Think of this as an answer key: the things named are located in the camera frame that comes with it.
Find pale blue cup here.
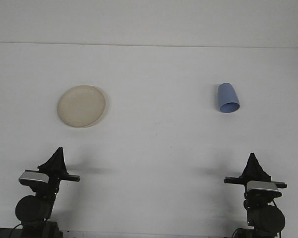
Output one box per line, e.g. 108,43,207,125
217,82,240,114

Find pale round plate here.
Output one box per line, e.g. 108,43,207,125
56,85,108,128

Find dark reddish base platform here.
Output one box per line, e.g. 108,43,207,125
0,227,23,238

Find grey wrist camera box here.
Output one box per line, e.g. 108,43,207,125
245,180,279,193
18,172,51,186

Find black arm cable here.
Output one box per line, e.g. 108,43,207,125
10,224,24,238

